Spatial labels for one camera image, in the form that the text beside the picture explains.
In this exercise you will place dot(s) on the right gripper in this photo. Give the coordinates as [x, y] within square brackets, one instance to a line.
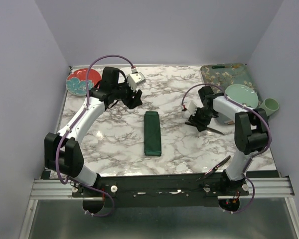
[195, 120]

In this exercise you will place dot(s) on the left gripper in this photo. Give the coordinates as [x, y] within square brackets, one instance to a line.
[136, 101]

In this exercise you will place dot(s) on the dark green cloth napkin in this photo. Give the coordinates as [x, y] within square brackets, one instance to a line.
[152, 134]

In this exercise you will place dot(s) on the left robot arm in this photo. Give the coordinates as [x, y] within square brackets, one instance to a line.
[62, 152]

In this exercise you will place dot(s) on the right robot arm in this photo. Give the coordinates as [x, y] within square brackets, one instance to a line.
[252, 134]

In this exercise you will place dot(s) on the floral teal serving tray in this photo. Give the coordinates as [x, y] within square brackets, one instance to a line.
[225, 75]

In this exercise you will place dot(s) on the light green plate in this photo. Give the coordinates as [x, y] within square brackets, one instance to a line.
[243, 94]

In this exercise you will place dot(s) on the red plate with blue flower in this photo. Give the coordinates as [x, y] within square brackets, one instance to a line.
[76, 81]

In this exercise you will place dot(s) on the light green cup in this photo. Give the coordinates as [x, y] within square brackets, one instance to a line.
[270, 106]

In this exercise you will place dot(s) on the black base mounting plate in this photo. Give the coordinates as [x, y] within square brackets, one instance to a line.
[177, 190]

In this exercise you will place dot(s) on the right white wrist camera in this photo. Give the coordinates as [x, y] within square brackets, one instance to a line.
[191, 108]

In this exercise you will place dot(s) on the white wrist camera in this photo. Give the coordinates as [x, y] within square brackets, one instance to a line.
[191, 108]
[135, 79]

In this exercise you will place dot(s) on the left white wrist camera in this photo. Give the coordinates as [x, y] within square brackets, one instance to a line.
[135, 79]

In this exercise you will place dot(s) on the aluminium frame rail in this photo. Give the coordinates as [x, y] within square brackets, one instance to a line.
[257, 187]

